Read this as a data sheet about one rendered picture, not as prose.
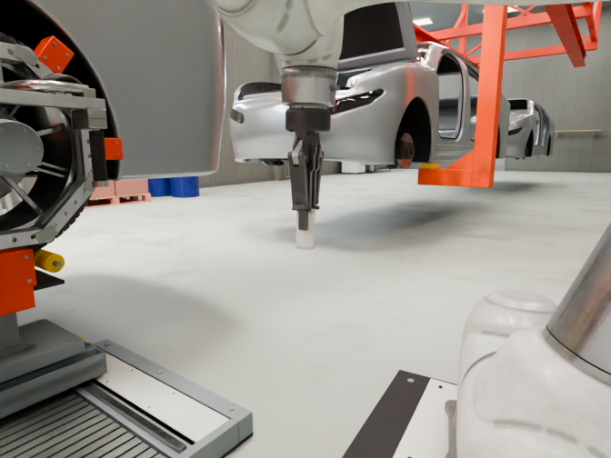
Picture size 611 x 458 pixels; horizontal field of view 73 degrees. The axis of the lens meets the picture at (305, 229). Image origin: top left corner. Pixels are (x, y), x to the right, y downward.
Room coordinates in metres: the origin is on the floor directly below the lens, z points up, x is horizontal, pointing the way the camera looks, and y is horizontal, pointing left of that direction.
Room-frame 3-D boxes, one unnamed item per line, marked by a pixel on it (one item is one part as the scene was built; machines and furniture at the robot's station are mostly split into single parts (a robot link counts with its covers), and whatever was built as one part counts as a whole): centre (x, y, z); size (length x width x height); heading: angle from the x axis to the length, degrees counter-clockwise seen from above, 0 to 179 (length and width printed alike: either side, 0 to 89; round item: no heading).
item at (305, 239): (0.71, 0.00, 0.71); 0.03 x 0.01 x 0.07; 72
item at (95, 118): (1.13, 0.57, 0.93); 0.09 x 0.05 x 0.05; 54
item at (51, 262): (1.28, 0.85, 0.51); 0.29 x 0.06 x 0.06; 54
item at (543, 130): (10.49, -4.83, 1.38); 4.95 x 1.86 x 1.39; 144
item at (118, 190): (6.83, 3.37, 0.23); 1.34 x 0.97 x 0.47; 151
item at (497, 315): (0.61, -0.33, 0.51); 0.18 x 0.16 x 0.22; 159
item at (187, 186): (8.07, 2.60, 0.41); 1.10 x 0.68 x 0.81; 61
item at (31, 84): (1.13, 0.68, 1.03); 0.19 x 0.18 x 0.11; 54
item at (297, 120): (0.71, 0.00, 0.86); 0.08 x 0.07 x 0.09; 162
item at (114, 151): (1.38, 0.66, 0.85); 0.09 x 0.08 x 0.07; 144
